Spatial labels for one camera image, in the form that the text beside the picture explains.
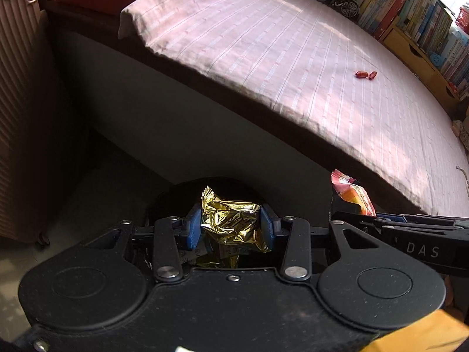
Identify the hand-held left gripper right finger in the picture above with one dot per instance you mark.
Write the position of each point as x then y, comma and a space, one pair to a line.
267, 227

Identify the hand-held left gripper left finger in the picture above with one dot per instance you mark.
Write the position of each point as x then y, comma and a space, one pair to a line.
194, 227

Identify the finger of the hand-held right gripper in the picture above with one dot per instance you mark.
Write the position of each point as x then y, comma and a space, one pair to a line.
388, 219

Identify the gold foil snack packet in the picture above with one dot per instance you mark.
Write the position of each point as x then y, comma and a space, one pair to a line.
231, 227

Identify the small macaron cookie packet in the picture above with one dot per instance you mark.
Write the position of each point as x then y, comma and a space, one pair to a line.
353, 196

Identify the row of colourful children's books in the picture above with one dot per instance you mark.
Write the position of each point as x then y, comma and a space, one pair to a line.
432, 22

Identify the long-haired doll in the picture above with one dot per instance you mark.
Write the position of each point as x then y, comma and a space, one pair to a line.
462, 124

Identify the grey bed base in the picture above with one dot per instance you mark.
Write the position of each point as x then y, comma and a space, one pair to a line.
165, 110

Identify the red wrapped candy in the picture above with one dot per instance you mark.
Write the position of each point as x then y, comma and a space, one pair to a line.
361, 74
373, 75

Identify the wooden drawer shelf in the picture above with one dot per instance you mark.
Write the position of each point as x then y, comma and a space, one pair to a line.
410, 55

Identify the blue yarn coil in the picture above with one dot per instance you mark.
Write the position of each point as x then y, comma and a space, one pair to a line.
436, 59

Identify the pink ribbed suitcase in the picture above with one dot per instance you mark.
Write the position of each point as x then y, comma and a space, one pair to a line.
18, 117

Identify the red lattice basket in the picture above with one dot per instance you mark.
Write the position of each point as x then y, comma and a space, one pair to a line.
463, 16

